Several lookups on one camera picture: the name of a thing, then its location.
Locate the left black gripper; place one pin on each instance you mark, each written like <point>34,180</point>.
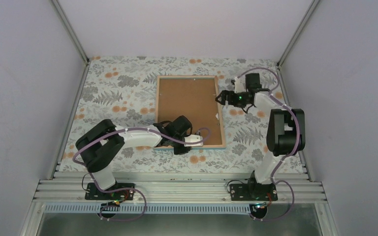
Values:
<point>177,151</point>

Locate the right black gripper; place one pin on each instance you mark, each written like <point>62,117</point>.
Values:
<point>224,94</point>

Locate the brown backing board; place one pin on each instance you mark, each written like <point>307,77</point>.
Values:
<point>189,101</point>

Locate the teal wooden picture frame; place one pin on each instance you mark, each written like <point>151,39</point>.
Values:
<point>223,130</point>

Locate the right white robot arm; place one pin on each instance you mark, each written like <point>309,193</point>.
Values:
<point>285,135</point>

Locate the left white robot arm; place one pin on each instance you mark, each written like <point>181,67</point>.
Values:
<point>103,142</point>

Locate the floral tablecloth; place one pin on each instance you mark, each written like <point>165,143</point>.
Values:
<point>123,89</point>

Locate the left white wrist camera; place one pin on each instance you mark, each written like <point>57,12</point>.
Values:
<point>193,140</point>

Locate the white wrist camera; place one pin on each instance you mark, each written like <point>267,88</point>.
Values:
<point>193,140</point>
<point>238,85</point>

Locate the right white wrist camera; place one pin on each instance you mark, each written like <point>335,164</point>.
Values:
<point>238,85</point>

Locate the slotted cable duct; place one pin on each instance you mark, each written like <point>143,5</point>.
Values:
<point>150,208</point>

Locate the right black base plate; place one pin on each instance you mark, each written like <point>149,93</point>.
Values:
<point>255,192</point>

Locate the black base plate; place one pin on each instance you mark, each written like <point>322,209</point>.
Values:
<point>255,192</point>
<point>94,194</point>

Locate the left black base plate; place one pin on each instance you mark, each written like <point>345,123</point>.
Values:
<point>94,194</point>

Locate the aluminium rail frame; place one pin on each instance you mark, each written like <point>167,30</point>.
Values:
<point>159,188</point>

